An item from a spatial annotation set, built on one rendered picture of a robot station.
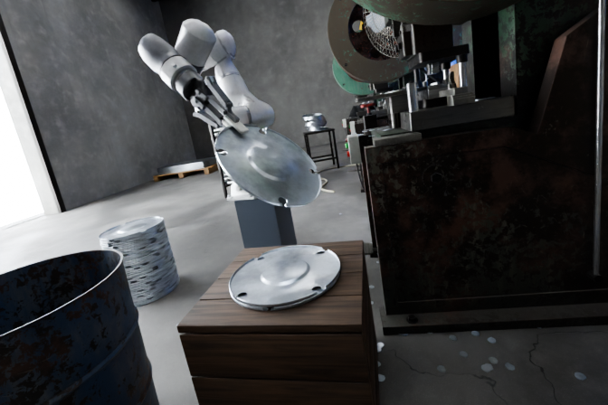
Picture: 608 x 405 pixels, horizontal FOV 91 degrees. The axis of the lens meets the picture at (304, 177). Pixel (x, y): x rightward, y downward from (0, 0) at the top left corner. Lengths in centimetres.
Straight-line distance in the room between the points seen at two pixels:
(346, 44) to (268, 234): 174
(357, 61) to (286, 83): 553
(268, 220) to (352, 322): 73
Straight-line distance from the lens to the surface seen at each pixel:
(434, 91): 117
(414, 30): 118
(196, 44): 99
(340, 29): 260
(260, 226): 130
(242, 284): 82
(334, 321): 65
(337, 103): 781
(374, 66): 255
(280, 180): 72
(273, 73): 807
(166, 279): 172
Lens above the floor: 74
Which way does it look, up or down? 11 degrees down
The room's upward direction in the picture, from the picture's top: 10 degrees counter-clockwise
